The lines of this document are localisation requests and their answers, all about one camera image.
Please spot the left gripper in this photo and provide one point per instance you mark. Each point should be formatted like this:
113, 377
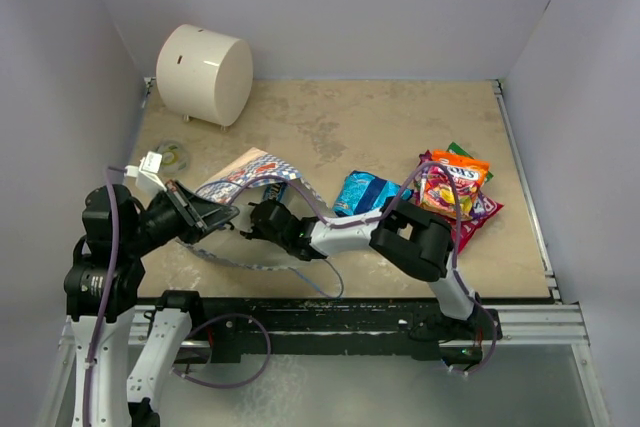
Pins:
210, 215

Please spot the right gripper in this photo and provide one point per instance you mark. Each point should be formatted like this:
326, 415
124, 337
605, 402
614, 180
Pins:
254, 231

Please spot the blue checkered paper bag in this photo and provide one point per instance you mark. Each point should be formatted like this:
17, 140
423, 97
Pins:
242, 182

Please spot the teal blue snack bag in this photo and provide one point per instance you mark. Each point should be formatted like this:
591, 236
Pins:
363, 192

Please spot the orange Fox's fruits candy bag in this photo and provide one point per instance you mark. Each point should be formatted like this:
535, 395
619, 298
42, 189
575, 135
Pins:
453, 166

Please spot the green Fox's candy bag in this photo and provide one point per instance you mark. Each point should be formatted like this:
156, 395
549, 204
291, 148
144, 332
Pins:
455, 148

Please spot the red Real snack bag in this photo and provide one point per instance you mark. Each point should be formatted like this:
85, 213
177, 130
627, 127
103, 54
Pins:
439, 200

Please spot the purple Fox's berries candy bag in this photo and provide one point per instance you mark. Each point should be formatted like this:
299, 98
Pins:
482, 208

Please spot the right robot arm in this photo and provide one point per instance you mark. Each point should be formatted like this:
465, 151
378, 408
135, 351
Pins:
415, 241

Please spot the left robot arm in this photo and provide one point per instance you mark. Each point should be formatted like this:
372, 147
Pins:
102, 294

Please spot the blue M&M's snack bag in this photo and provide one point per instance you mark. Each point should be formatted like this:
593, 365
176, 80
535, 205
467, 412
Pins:
275, 191

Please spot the white cylindrical container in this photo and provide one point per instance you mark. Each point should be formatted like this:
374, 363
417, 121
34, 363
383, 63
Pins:
204, 75

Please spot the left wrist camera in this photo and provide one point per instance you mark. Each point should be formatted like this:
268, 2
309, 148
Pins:
146, 173

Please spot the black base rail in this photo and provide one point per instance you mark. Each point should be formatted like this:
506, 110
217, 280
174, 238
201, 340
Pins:
233, 327

